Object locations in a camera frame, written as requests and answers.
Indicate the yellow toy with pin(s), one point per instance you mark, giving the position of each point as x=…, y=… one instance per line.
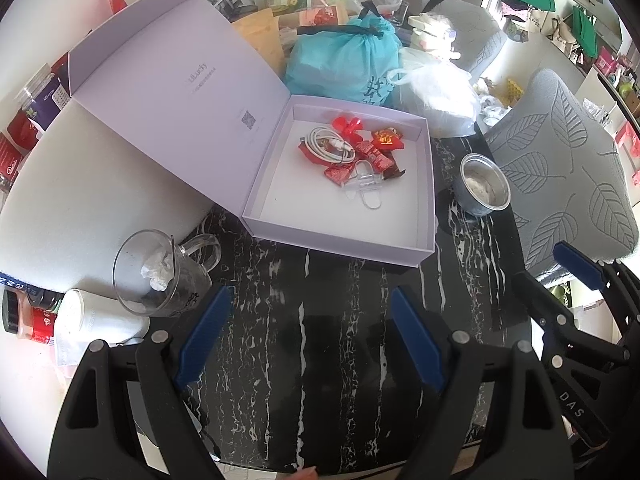
x=514, y=91

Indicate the grey leaf pattern chair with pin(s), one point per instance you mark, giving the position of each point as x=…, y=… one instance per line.
x=560, y=160

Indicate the white toilet paper roll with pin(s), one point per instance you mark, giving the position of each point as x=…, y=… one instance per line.
x=100, y=320

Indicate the large white rounded cover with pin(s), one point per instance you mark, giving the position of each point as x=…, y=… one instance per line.
x=90, y=200

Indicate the red box with white print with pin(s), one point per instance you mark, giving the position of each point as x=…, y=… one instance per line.
x=322, y=17

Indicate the clear plastic holder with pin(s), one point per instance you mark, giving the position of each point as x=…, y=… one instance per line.
x=365, y=187

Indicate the metal spoon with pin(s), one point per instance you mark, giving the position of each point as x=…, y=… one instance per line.
x=175, y=260

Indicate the crumpled white tissue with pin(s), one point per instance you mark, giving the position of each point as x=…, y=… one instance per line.
x=156, y=271

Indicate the plastic jar with purple label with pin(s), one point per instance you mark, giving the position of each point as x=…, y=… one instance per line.
x=45, y=97

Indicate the small metal cup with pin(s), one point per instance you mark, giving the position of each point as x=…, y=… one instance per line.
x=482, y=187

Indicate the brown candy packet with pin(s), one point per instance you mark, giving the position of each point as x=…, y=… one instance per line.
x=395, y=172

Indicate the bottle with red label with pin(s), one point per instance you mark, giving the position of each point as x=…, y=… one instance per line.
x=35, y=320

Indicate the lavender gift box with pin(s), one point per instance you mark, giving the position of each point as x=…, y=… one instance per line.
x=310, y=210

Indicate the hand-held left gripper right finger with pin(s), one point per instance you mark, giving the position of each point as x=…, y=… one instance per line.
x=417, y=340

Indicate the red mini fan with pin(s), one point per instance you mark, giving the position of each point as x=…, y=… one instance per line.
x=350, y=125

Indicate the white plastic bag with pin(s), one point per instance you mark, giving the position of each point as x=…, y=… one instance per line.
x=440, y=95

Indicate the red snack packets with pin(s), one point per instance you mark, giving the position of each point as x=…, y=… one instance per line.
x=17, y=147

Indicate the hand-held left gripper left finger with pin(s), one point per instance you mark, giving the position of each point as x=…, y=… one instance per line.
x=202, y=340

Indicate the white plastic bottle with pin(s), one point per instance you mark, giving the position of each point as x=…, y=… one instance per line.
x=432, y=35

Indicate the red and gold candy packet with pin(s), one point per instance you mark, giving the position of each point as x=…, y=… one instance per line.
x=387, y=139

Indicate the tan paper envelope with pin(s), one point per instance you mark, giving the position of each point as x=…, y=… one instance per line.
x=260, y=40

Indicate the glass mug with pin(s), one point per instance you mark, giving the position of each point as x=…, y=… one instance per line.
x=155, y=280

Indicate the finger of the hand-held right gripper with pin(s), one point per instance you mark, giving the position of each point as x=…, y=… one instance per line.
x=580, y=262
x=555, y=320

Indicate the red candy packet with figures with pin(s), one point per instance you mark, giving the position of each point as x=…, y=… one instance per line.
x=305, y=154

